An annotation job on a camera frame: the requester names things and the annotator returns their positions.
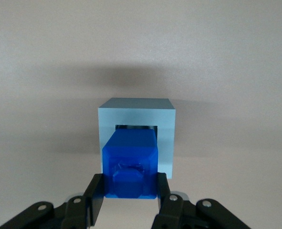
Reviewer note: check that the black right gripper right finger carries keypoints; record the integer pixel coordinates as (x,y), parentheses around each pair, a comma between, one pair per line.
(176,210)

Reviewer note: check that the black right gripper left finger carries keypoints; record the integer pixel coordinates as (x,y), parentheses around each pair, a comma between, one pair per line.
(78,210)

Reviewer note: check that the dark blue block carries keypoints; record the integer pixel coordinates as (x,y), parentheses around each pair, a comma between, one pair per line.
(131,148)

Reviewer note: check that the light blue hollow cube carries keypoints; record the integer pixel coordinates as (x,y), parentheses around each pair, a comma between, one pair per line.
(136,112)

